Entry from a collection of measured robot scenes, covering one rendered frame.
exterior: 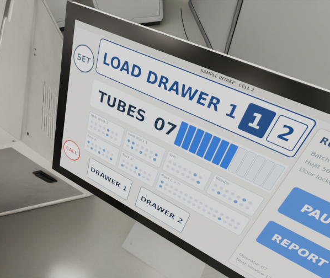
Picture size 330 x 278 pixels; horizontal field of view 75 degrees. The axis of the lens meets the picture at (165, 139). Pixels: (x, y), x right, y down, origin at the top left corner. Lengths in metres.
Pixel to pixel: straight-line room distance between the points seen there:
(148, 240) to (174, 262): 0.18
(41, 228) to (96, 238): 0.35
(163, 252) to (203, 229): 0.98
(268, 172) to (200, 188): 0.10
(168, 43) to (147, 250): 1.19
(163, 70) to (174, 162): 0.13
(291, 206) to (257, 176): 0.06
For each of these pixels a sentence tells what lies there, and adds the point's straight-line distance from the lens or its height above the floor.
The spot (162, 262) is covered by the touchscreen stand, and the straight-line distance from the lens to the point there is 1.35.
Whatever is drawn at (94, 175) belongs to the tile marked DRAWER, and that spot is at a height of 1.00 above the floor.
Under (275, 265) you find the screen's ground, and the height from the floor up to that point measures 1.02.
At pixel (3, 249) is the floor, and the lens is 1.69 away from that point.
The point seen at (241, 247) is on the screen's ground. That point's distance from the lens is 0.38.
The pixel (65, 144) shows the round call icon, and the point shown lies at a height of 1.02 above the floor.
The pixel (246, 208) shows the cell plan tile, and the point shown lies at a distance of 0.33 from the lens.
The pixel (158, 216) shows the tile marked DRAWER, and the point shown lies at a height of 0.99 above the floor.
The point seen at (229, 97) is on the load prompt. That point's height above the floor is 1.17.
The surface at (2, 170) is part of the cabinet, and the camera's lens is 1.04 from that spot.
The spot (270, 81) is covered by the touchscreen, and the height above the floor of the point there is 1.19.
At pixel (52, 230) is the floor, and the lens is 1.55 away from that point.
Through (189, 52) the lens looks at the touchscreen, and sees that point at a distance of 0.29.
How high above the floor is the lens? 1.38
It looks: 62 degrees down
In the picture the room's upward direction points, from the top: 3 degrees counter-clockwise
